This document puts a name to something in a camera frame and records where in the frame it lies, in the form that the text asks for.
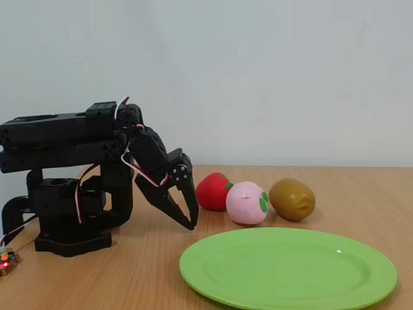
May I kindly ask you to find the pink toy peach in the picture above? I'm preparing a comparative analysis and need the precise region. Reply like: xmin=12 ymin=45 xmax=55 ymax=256
xmin=225 ymin=181 xmax=270 ymax=225

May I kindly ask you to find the green oval plate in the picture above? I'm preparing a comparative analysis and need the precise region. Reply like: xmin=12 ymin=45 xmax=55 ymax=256
xmin=179 ymin=227 xmax=398 ymax=310

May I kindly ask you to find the red toy strawberry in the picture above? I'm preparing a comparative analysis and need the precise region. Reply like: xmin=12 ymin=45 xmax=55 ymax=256
xmin=196 ymin=172 xmax=234 ymax=212

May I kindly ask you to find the brown toy kiwi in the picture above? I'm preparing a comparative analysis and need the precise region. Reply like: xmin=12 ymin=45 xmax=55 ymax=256
xmin=268 ymin=178 xmax=316 ymax=222

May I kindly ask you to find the small controller circuit board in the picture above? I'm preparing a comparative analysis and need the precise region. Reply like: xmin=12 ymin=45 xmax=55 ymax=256
xmin=0 ymin=247 xmax=22 ymax=277

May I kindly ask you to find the white red wrist cable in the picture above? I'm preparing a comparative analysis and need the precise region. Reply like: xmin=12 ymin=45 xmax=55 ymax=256
xmin=121 ymin=147 xmax=170 ymax=188

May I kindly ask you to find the white red elbow cable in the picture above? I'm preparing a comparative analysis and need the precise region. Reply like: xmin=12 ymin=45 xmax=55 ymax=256
xmin=114 ymin=96 xmax=145 ymax=132

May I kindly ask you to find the white red base cable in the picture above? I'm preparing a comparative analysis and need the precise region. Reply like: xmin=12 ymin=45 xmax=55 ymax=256
xmin=75 ymin=163 xmax=99 ymax=224

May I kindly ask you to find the white red board cable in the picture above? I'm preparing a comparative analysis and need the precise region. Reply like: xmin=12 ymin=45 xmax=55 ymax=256
xmin=1 ymin=214 xmax=38 ymax=249

